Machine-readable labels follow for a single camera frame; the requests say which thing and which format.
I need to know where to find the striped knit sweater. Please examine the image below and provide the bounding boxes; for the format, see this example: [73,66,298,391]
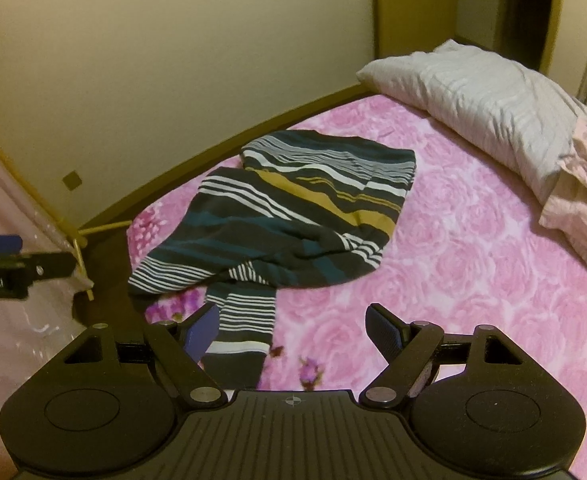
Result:
[129,130,417,390]

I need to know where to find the pink floral bed blanket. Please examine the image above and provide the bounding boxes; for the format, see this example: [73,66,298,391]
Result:
[124,93,587,480]

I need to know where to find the grey striped pillow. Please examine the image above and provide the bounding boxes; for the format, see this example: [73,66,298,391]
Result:
[356,40,587,203]

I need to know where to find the wooden door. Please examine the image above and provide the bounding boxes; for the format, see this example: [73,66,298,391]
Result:
[373,0,457,58]

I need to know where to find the wooden bed frame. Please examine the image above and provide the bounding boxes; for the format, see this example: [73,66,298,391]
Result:
[79,84,373,235]

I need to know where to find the wall power socket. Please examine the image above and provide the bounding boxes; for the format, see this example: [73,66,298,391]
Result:
[62,170,83,191]

